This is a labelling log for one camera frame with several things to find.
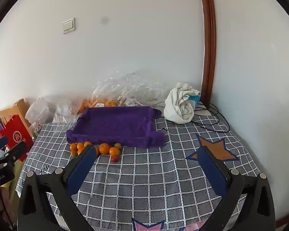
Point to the grey checked tablecloth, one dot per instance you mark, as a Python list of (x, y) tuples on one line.
[(147, 173)]

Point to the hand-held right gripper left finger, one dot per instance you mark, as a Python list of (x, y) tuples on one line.
[(83, 167)]

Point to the blue packet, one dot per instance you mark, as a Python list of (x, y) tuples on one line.
[(194, 100)]

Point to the white light switch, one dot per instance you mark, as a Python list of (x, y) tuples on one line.
[(69, 25)]

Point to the brown wooden door frame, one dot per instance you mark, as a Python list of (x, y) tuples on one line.
[(208, 41)]

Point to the white plastic bag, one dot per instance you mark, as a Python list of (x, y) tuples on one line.
[(37, 112)]

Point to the green-brown round fruit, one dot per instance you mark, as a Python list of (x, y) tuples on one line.
[(74, 153), (117, 145)]

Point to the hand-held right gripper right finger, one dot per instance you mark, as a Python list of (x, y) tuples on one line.
[(212, 172)]

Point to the small orange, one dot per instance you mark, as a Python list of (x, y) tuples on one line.
[(79, 152)]

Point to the large clear plastic bag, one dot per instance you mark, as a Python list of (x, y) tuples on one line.
[(134, 89)]

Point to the purple towel tray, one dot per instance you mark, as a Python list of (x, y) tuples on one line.
[(115, 125)]

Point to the red paper bag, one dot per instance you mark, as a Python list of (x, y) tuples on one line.
[(15, 134)]

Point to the bagged oranges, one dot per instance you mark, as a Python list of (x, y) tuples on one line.
[(106, 103)]

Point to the white crumpled cloth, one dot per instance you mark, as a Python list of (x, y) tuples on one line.
[(178, 105)]

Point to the large orange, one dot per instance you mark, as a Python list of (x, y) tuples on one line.
[(104, 148)]

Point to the small red fruit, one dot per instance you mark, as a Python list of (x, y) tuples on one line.
[(114, 159)]

